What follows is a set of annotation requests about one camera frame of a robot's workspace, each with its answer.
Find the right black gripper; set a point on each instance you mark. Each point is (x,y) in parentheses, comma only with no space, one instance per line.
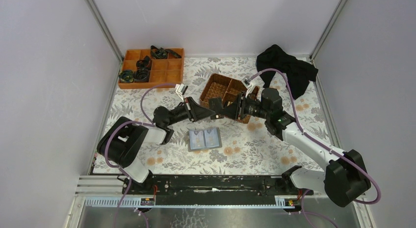
(241,105)

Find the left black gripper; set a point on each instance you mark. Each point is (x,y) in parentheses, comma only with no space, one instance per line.
(188,109)

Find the black credit card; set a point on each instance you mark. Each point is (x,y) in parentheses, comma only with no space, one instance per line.
(215,104)

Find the grey leather card holder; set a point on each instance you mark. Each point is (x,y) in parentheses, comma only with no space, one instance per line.
(204,139)

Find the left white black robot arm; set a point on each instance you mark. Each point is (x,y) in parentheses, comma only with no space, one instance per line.
(121,144)

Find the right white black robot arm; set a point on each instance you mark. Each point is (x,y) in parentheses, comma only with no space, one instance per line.
(343,177)

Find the brown wicker divided basket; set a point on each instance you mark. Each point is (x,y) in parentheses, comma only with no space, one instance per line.
(220,86)

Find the floral patterned table mat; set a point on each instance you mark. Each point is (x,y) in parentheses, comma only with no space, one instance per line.
(247,149)

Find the orange compartment tray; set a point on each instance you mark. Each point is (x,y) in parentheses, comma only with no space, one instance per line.
(146,68)

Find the black crumpled cloth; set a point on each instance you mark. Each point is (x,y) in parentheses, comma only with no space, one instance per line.
(299,73)

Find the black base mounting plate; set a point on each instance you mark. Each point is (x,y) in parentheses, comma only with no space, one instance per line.
(216,190)

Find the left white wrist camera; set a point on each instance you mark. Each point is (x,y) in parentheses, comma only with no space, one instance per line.
(180,90)

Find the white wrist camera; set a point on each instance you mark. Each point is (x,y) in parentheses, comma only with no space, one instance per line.
(249,85)
(180,90)

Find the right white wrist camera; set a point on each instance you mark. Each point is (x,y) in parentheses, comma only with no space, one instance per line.
(249,85)

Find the aluminium frame rail front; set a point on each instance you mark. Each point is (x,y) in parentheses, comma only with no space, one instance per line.
(107,191)

